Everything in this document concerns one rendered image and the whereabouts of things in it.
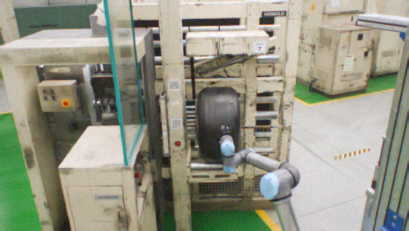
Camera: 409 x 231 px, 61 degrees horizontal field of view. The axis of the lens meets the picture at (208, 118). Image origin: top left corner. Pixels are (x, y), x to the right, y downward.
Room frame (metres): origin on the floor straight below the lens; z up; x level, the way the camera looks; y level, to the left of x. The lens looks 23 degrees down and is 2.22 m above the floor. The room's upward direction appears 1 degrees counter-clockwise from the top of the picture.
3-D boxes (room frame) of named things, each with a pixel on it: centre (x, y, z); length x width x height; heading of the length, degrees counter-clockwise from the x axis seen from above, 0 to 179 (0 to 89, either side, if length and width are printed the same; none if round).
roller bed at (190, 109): (2.75, 0.20, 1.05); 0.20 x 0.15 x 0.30; 90
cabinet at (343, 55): (6.44, -2.56, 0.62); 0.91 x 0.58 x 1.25; 113
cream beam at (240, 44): (2.67, -0.15, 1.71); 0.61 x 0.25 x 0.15; 90
